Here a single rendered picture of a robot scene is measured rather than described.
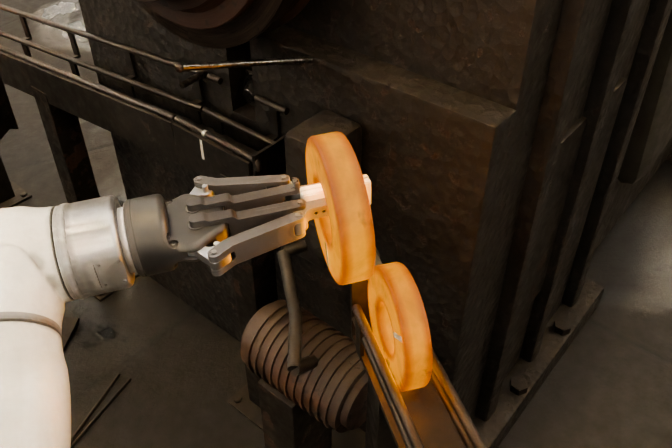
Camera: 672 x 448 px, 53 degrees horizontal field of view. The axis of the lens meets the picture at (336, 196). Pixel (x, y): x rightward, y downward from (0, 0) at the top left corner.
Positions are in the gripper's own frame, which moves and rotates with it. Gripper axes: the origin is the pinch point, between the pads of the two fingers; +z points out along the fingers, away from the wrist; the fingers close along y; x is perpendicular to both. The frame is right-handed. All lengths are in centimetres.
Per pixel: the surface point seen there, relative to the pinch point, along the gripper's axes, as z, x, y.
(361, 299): 4.4, -24.4, -7.4
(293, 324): -4.0, -35.3, -15.3
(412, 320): 6.8, -15.9, 4.8
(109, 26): -25, -15, -85
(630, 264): 99, -97, -60
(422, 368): 7.0, -20.9, 7.7
